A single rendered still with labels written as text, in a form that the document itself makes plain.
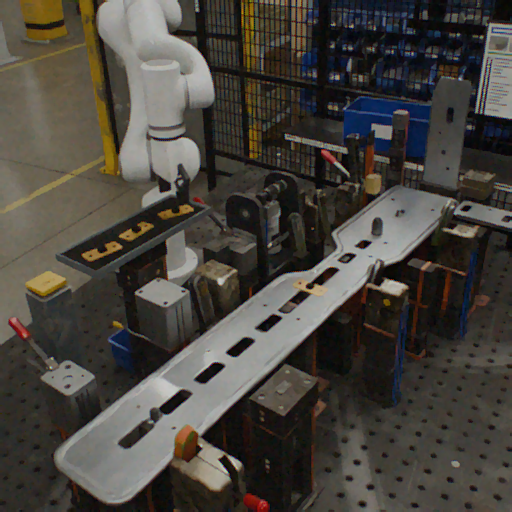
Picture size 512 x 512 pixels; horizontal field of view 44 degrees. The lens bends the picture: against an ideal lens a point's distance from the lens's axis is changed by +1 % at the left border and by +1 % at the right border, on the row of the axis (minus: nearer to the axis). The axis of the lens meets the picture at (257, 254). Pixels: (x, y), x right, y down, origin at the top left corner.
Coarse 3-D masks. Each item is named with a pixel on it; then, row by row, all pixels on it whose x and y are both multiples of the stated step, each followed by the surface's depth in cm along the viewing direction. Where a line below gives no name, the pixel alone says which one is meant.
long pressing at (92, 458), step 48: (384, 192) 200; (336, 240) 175; (384, 240) 175; (288, 288) 156; (336, 288) 155; (240, 336) 140; (288, 336) 140; (144, 384) 128; (192, 384) 128; (240, 384) 127; (96, 432) 117; (96, 480) 108; (144, 480) 108
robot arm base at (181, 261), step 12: (168, 240) 194; (180, 240) 197; (168, 252) 196; (180, 252) 199; (192, 252) 209; (168, 264) 199; (180, 264) 201; (192, 264) 203; (168, 276) 198; (180, 276) 199
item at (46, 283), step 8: (48, 272) 135; (32, 280) 133; (40, 280) 133; (48, 280) 133; (56, 280) 132; (64, 280) 133; (32, 288) 131; (40, 288) 130; (48, 288) 130; (56, 288) 131
